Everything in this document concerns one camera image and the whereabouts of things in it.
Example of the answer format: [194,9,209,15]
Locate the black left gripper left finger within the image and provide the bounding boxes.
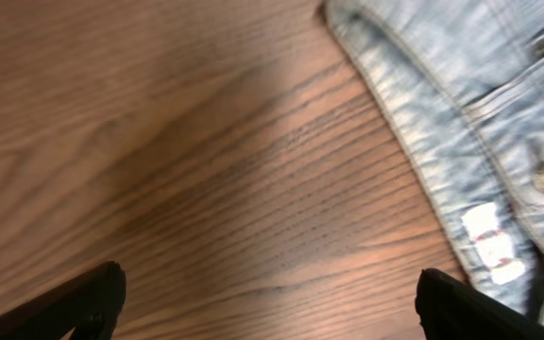
[0,261,127,340]

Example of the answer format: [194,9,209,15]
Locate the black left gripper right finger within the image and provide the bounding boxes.
[415,268,544,340]

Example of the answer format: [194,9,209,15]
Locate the light blue denim shorts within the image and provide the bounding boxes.
[325,0,544,326]

